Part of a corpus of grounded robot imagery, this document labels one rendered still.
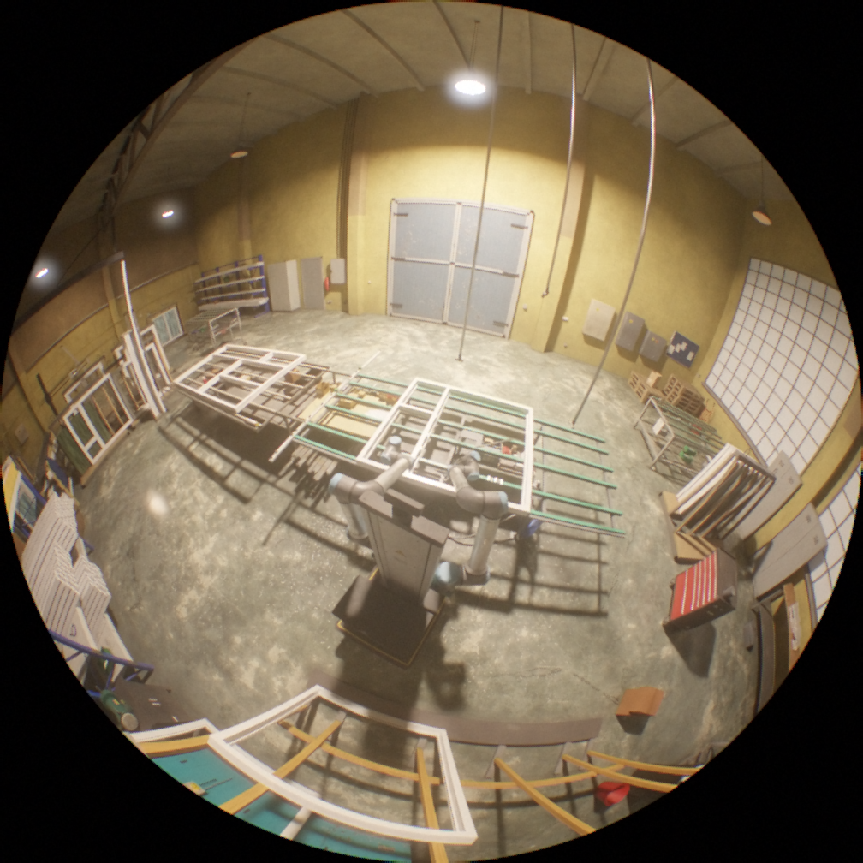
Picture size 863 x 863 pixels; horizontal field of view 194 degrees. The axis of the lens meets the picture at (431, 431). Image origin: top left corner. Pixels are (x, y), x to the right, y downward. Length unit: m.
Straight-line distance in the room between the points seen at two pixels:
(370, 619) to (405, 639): 0.25
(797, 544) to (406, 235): 12.05
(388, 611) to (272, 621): 1.48
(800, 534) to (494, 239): 9.96
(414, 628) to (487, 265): 7.69
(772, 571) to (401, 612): 6.91
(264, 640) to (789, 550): 8.25
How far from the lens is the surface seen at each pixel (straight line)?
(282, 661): 2.84
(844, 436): 7.14
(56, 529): 4.39
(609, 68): 8.25
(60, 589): 3.85
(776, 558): 7.09
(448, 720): 2.66
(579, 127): 8.62
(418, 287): 8.23
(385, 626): 1.73
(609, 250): 8.17
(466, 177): 8.18
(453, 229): 7.86
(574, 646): 3.07
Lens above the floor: 2.57
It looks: 42 degrees down
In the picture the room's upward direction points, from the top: 7 degrees clockwise
